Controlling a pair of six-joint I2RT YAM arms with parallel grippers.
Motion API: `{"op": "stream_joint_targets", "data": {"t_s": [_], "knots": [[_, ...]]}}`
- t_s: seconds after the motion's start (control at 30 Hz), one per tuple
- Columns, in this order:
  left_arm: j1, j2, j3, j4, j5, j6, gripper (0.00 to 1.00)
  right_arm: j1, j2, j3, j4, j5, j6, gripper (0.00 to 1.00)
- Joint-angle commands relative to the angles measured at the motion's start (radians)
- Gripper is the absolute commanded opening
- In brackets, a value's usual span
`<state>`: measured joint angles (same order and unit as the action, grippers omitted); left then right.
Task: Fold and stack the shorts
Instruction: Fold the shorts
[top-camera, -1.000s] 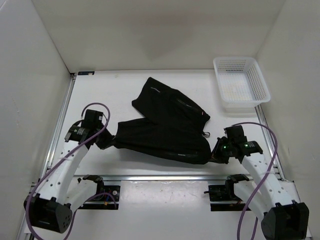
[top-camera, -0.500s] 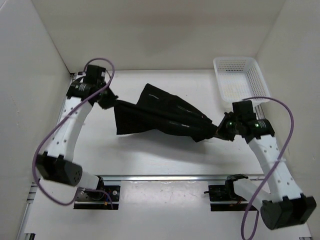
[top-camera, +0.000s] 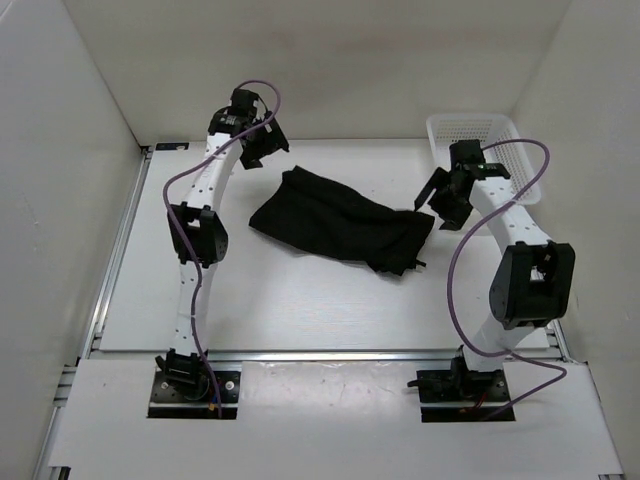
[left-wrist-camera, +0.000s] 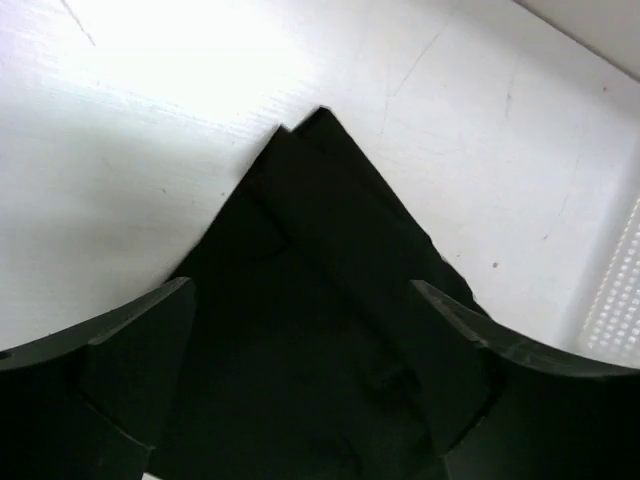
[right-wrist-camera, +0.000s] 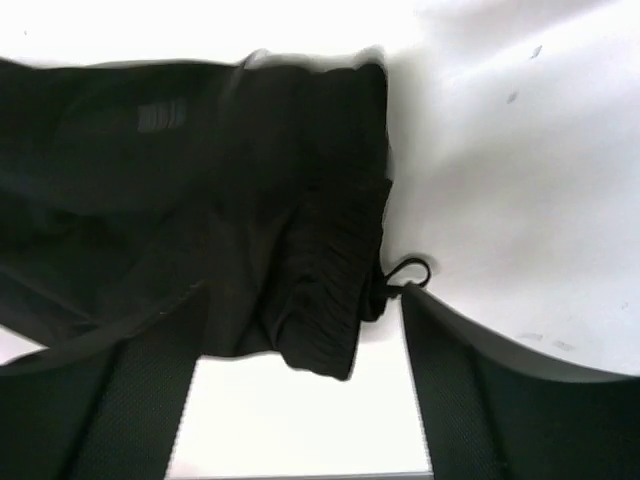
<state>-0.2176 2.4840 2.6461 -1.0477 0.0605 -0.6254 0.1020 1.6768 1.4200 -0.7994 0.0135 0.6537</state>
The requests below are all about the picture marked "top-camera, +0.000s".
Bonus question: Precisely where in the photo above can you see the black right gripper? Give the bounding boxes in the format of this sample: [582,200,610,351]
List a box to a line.
[414,167,473,232]

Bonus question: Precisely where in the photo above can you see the black shorts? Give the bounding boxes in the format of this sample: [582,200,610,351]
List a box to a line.
[249,166,435,276]

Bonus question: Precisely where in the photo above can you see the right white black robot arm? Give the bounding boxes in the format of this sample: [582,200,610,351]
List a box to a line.
[414,165,576,400]

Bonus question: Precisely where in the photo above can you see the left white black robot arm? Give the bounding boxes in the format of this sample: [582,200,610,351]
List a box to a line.
[158,107,289,404]

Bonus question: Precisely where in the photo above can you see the white perforated plastic basket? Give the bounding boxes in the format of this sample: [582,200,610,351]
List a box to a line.
[426,113,536,201]

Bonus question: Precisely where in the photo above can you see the small dark corner label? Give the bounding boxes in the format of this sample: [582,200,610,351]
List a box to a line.
[155,142,190,151]

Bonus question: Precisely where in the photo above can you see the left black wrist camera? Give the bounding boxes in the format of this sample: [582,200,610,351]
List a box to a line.
[226,87,261,122]

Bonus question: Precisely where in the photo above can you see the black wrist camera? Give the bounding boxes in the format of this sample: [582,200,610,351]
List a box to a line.
[226,87,261,122]
[449,139,511,180]

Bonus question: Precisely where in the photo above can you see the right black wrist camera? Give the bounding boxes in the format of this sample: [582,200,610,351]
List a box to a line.
[449,139,511,180]

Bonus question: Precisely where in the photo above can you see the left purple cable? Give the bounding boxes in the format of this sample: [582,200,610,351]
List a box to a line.
[162,79,282,419]

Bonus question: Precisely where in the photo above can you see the purple cable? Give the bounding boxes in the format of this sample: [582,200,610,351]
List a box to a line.
[162,79,282,419]
[446,138,569,419]

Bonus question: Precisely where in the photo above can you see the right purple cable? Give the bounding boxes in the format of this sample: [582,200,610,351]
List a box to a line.
[446,138,569,419]

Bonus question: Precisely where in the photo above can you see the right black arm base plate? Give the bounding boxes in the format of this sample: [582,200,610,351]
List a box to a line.
[407,358,516,423]

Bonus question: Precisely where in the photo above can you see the silver aluminium table rail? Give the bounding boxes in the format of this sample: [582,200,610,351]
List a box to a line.
[79,144,569,364]

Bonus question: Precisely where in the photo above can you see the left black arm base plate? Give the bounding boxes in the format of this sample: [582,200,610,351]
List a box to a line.
[147,370,241,420]

